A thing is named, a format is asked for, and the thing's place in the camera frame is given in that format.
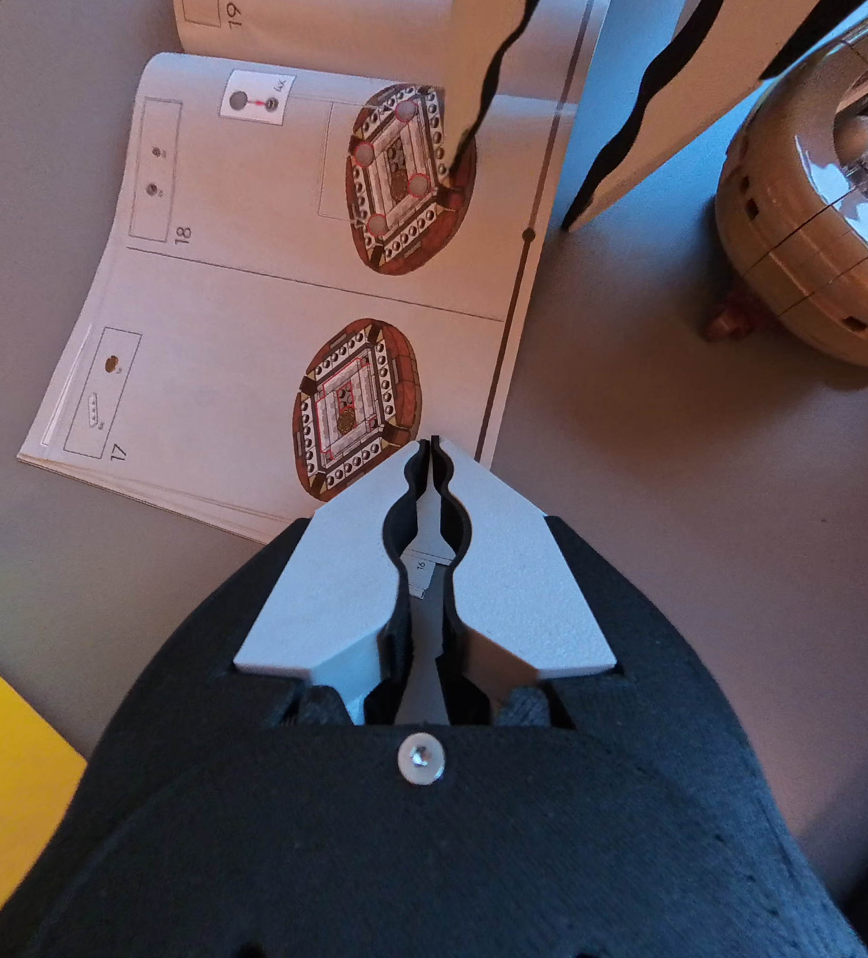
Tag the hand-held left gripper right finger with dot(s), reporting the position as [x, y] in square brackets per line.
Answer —
[531, 599]

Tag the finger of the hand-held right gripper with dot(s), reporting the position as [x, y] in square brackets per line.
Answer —
[696, 90]
[479, 60]

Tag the instruction booklet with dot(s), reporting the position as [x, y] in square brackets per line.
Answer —
[216, 337]

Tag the brick-built plant pot model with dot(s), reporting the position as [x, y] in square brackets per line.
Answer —
[815, 224]

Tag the grey desk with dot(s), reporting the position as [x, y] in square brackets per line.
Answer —
[628, 449]

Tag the yellow plastic bin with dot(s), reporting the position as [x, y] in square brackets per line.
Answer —
[7, 786]

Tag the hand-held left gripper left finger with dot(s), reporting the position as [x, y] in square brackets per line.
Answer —
[321, 599]

